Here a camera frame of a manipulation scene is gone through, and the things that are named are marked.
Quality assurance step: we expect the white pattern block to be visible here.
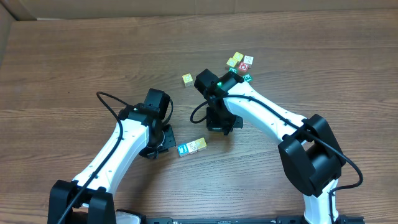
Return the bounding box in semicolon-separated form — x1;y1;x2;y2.
186;141;198;154

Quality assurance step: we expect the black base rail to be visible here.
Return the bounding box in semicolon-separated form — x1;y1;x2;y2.
136;216;365;224

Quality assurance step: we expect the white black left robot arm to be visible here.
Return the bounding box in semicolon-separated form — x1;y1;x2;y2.
47;88;176;224

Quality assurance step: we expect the yellow block left cluster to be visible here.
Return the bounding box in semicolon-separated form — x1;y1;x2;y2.
226;58;238;68

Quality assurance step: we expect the blue letter block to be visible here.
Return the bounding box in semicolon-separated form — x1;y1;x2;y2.
177;144;190;157

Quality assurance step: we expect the yellow block cluster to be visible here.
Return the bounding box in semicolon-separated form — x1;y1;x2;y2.
226;58;238;68
233;52;244;62

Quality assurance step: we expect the red letter block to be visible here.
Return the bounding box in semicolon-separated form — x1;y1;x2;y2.
238;62;250;74

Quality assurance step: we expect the green Z letter block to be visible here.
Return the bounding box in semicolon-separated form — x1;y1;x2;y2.
229;68;238;74

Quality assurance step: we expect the white letter block cluster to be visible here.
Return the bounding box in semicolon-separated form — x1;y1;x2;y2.
243;55;254;68

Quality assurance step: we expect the yellow block top cluster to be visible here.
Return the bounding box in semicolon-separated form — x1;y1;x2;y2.
233;52;244;62

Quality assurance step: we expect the green letter block right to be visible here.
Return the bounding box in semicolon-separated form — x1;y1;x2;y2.
243;74;252;83

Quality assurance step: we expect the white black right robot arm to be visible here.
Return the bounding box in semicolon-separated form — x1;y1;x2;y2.
194;69;346;223

